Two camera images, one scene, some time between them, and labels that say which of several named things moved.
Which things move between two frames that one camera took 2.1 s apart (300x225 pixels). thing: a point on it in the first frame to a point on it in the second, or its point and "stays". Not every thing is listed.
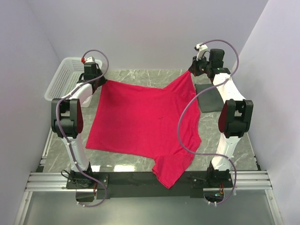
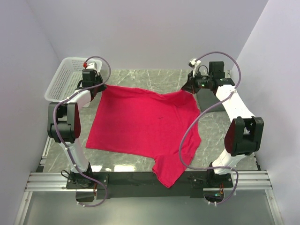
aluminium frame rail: x=47 y=182 stays
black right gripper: x=193 y=68 to x=190 y=86
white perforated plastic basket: x=66 y=76 stays
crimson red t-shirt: x=132 y=119 stays
